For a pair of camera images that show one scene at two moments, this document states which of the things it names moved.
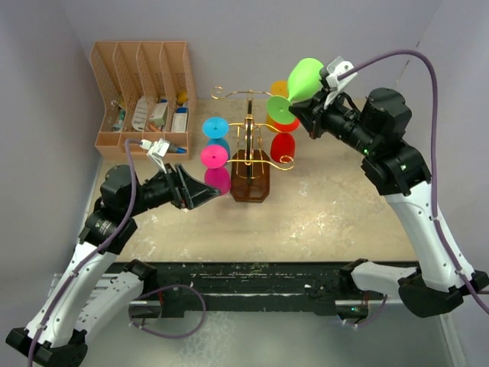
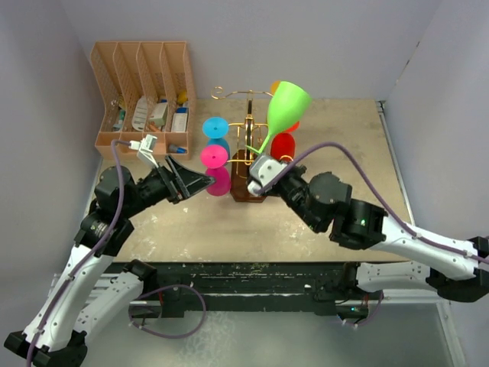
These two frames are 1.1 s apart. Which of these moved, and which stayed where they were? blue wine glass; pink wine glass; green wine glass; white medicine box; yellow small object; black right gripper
Moved: green wine glass; black right gripper
Stayed: blue wine glass; white medicine box; yellow small object; pink wine glass
